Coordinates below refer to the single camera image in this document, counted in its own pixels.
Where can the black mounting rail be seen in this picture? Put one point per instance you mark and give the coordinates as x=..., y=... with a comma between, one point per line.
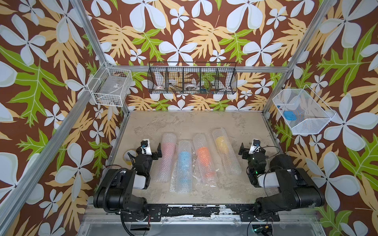
x=156, y=212

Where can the black wire basket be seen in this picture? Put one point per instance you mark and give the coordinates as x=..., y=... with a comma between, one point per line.
x=210, y=77

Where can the bubble wrapped yellow glass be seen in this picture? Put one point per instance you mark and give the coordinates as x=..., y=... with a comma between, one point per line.
x=226, y=152

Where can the blue object in basket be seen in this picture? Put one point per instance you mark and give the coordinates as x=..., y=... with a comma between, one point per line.
x=289, y=116

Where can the yellow tape roll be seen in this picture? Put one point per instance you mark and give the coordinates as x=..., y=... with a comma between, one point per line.
x=127, y=156

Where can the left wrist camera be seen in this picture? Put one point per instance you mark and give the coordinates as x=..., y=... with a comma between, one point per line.
x=145, y=147

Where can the white wire basket left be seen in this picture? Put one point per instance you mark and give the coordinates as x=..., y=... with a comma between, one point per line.
x=110, y=85

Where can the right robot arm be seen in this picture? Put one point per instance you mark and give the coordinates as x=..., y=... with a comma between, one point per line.
x=296, y=189

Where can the white tape roll in basket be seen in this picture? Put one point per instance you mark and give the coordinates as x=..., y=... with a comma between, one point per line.
x=191, y=87

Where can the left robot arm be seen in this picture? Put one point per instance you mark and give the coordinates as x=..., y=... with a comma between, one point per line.
x=114, y=195

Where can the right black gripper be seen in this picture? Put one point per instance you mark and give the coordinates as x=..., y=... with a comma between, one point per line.
x=246, y=152

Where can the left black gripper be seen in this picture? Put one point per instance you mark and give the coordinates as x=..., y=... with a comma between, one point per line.
x=158, y=154

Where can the bubble wrapped orange glass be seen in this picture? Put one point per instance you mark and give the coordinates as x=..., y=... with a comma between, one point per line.
x=205, y=161

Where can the bubble wrapped blue glass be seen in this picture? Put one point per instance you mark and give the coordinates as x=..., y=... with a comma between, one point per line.
x=182, y=175

